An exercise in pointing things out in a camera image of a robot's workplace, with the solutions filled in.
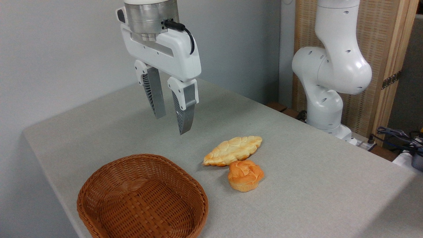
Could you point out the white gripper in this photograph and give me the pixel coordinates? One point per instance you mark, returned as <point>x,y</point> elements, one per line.
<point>178,56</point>

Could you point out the brown wicker basket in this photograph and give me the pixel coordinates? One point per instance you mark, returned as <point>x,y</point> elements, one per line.
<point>142,198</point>

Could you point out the brown wooden screen foot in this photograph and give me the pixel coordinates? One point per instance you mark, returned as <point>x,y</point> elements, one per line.
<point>277,106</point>

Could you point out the long golden bread loaf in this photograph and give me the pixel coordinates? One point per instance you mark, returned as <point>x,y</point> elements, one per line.
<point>231,150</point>

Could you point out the metal screen hinge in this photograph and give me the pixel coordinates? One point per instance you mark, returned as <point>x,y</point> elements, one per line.
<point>391,80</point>

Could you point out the round orange muffin bread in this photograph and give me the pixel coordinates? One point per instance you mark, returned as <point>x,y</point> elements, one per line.
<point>245,175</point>

